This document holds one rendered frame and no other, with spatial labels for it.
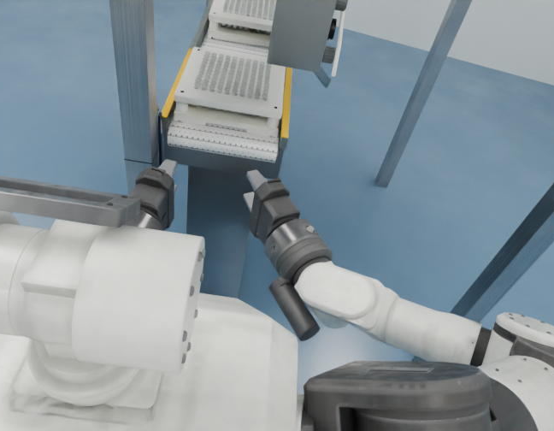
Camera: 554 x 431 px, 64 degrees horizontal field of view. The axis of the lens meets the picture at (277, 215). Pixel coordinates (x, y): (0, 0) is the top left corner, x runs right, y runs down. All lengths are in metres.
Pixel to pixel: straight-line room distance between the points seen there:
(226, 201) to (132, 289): 1.14
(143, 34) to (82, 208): 0.68
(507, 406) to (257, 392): 0.19
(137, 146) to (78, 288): 0.81
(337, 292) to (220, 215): 0.82
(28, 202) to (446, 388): 0.24
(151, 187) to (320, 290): 0.30
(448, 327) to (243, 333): 0.35
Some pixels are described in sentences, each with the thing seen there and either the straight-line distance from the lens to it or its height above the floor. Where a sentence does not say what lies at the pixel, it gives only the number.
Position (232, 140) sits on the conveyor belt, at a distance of 1.05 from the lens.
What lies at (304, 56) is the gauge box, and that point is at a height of 1.13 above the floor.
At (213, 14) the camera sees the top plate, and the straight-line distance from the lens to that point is 1.46.
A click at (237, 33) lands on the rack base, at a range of 1.48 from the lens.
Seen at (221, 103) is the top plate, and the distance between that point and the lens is 1.04.
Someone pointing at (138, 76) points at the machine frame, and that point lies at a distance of 0.91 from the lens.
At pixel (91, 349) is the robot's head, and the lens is 0.21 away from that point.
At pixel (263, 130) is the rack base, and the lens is 1.06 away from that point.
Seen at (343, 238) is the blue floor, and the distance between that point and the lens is 2.13.
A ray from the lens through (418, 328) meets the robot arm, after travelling 0.61.
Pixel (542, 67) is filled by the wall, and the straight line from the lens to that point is 4.48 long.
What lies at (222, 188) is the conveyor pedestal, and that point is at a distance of 1.30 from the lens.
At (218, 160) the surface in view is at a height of 0.81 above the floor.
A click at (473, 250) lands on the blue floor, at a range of 2.40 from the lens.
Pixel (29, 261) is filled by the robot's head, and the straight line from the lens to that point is 0.22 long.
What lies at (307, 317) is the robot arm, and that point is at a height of 0.96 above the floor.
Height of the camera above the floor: 1.50
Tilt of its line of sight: 45 degrees down
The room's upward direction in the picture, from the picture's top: 13 degrees clockwise
